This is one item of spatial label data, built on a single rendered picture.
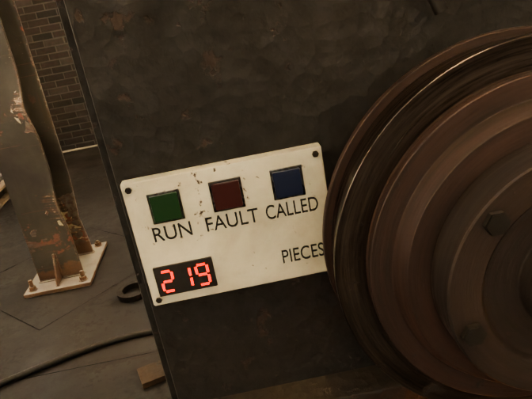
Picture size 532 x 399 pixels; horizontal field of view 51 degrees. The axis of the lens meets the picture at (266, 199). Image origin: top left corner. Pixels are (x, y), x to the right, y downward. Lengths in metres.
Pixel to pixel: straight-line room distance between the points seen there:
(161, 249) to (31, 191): 2.69
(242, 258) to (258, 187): 0.10
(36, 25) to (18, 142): 3.68
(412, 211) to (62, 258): 3.06
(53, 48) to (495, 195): 6.51
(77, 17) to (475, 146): 0.47
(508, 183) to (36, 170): 3.00
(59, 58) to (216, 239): 6.21
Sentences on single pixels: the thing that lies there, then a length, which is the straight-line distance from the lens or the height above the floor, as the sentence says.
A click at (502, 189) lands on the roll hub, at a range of 0.57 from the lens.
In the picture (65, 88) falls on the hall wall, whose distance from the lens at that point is 6.93.
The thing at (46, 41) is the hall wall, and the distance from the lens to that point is 6.91.
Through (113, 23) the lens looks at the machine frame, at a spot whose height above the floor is 1.43.
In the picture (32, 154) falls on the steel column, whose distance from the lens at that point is 3.35.
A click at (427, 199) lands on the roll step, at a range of 0.60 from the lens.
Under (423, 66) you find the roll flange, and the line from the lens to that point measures 0.67.
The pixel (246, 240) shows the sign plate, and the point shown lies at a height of 1.13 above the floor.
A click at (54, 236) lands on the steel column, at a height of 0.30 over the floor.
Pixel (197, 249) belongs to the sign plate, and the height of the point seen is 1.13.
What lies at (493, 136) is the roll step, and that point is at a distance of 0.60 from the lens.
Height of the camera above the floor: 1.44
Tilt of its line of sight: 21 degrees down
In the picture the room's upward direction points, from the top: 11 degrees counter-clockwise
